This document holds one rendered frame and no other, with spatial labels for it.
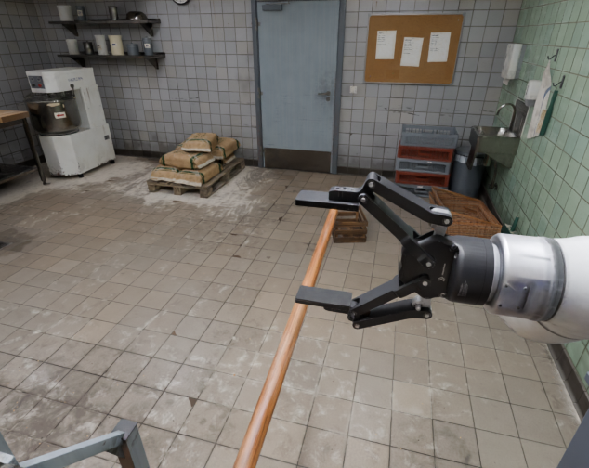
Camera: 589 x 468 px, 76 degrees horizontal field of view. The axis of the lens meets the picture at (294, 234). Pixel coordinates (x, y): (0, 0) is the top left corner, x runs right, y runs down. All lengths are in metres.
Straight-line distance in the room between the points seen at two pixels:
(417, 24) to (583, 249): 4.65
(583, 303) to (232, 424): 1.86
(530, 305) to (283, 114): 4.99
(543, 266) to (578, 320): 0.06
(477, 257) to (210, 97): 5.40
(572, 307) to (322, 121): 4.86
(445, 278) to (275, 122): 4.99
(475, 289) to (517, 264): 0.05
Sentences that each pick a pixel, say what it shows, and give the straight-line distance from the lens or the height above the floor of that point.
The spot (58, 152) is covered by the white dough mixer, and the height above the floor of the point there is 0.37.
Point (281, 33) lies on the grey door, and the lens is 5.23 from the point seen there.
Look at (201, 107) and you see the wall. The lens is 5.79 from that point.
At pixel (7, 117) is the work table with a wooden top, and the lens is 5.52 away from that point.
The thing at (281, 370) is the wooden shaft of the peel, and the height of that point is 1.20.
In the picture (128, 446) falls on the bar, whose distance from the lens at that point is 1.01.
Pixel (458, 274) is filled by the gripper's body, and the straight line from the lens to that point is 0.43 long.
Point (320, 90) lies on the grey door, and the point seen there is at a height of 1.08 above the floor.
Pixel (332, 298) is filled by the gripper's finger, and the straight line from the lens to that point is 0.49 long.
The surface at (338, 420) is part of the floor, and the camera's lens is 2.14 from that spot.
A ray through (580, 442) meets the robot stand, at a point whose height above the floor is 0.83.
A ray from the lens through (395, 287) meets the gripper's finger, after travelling 0.47.
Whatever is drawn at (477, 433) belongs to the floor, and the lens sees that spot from 2.27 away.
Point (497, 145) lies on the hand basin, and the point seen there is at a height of 0.80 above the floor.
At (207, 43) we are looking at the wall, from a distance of 5.63.
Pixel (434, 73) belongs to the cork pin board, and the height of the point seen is 1.30.
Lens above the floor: 1.72
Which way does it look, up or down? 28 degrees down
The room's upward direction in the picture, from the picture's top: straight up
